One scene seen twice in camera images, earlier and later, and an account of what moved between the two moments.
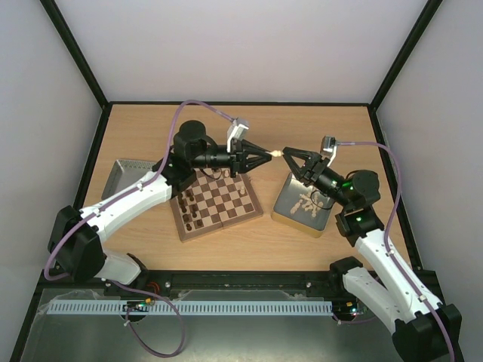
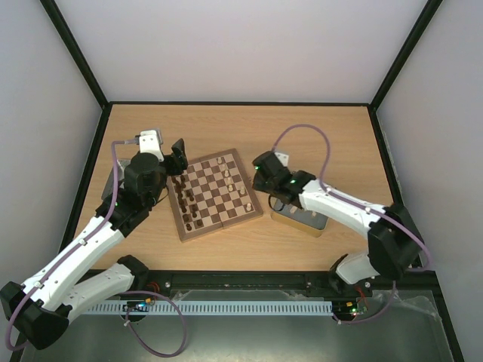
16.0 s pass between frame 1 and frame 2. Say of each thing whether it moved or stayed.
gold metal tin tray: stayed
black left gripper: moved
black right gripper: moved
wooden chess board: stayed
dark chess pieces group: stayed
